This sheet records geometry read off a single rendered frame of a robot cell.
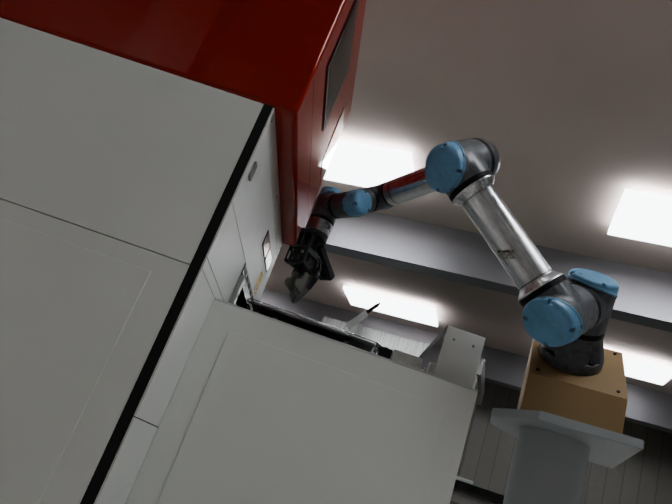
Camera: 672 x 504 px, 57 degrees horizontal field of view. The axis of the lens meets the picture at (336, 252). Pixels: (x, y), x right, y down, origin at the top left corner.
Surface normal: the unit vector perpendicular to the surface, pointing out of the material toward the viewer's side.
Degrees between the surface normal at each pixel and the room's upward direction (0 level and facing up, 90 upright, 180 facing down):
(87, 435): 90
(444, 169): 124
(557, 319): 137
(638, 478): 90
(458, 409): 90
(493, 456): 90
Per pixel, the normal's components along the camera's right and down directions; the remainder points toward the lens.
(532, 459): -0.68, -0.47
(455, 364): 0.06, -0.36
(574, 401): -0.16, -0.42
